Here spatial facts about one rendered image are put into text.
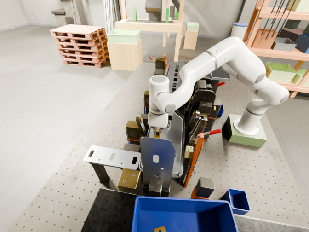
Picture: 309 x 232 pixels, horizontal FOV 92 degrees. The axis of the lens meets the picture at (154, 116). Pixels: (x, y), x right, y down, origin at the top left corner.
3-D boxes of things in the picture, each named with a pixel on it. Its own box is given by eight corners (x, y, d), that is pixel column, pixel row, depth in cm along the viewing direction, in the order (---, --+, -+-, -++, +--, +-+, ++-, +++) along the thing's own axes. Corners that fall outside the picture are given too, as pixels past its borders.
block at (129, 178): (131, 197, 91) (123, 167, 67) (143, 200, 90) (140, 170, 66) (127, 212, 86) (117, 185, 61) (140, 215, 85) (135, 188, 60)
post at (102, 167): (102, 174, 102) (90, 149, 83) (109, 176, 101) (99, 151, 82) (99, 182, 98) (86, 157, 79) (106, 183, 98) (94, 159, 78)
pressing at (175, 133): (167, 61, 175) (167, 60, 174) (186, 63, 172) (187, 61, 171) (136, 171, 74) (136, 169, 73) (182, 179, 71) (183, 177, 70)
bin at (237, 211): (222, 193, 94) (227, 187, 88) (239, 196, 92) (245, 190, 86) (226, 213, 86) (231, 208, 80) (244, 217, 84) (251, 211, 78)
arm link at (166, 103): (229, 80, 60) (165, 120, 61) (205, 65, 71) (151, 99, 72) (229, 61, 53) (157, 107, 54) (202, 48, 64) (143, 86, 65)
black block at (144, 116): (139, 139, 126) (137, 113, 106) (151, 140, 125) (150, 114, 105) (138, 143, 122) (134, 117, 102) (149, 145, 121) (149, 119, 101)
